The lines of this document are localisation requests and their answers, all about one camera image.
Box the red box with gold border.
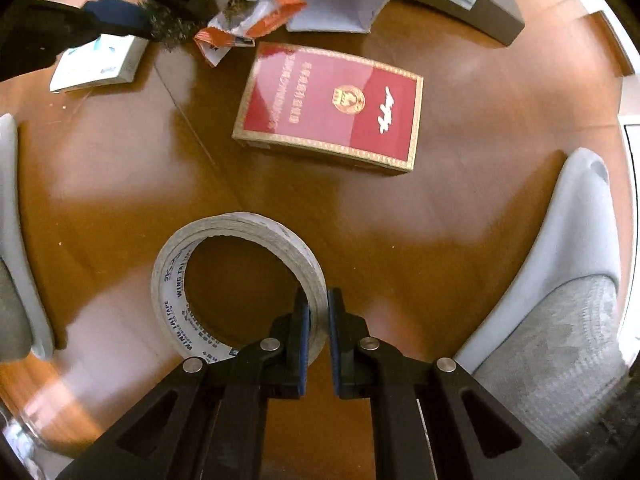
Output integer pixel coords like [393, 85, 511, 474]
[232, 41, 425, 177]

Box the person's right grey sock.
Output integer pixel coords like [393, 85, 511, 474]
[472, 275, 632, 456]

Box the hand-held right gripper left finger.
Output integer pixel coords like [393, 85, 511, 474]
[55, 285, 313, 480]

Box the person's left grey sock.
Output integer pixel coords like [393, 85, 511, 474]
[0, 257, 33, 362]

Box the dark speckled fuzzy wad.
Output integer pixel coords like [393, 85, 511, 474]
[147, 0, 241, 52]

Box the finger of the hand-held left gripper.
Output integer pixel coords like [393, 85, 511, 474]
[0, 0, 153, 83]

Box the orange and white crumpled wrapper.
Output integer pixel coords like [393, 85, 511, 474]
[194, 0, 308, 68]

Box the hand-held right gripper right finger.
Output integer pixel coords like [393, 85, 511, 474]
[326, 287, 581, 480]

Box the white adhesive tape roll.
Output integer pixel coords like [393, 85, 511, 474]
[151, 212, 327, 367]

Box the person's grey sock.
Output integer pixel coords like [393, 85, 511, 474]
[0, 257, 33, 362]
[472, 275, 632, 456]

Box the white carton with blue print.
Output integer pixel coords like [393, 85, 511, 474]
[49, 34, 150, 95]

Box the person's left white slipper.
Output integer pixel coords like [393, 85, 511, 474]
[0, 114, 56, 361]

